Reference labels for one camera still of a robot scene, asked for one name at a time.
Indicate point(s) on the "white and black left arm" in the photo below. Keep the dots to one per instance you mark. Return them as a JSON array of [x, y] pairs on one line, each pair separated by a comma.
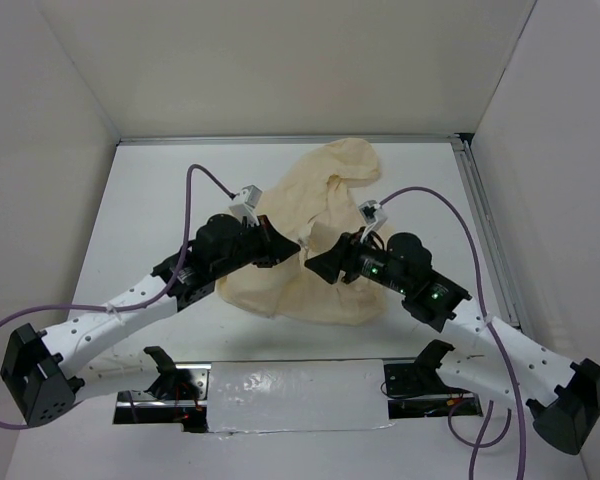
[[49, 372]]

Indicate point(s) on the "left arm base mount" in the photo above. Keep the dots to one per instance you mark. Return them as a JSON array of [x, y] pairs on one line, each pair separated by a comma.
[[178, 395]]

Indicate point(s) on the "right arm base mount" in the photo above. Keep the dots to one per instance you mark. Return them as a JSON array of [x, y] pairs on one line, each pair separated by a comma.
[[413, 388]]

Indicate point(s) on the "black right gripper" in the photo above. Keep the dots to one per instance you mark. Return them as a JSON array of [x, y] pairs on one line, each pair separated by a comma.
[[329, 263]]

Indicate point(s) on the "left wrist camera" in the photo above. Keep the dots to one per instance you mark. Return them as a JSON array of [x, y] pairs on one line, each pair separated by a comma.
[[244, 204]]

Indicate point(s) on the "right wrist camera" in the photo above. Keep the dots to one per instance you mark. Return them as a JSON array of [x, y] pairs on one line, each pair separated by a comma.
[[373, 214]]

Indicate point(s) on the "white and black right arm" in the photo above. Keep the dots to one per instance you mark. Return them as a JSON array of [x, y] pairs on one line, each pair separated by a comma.
[[474, 352]]

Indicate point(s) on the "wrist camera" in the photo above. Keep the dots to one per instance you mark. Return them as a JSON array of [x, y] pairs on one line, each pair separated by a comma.
[[244, 204], [373, 214]]

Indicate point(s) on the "cream yellow zip jacket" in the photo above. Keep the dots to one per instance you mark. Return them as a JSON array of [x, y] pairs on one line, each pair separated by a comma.
[[312, 205]]

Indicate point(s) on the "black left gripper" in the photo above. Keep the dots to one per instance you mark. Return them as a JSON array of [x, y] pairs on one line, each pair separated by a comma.
[[275, 247]]

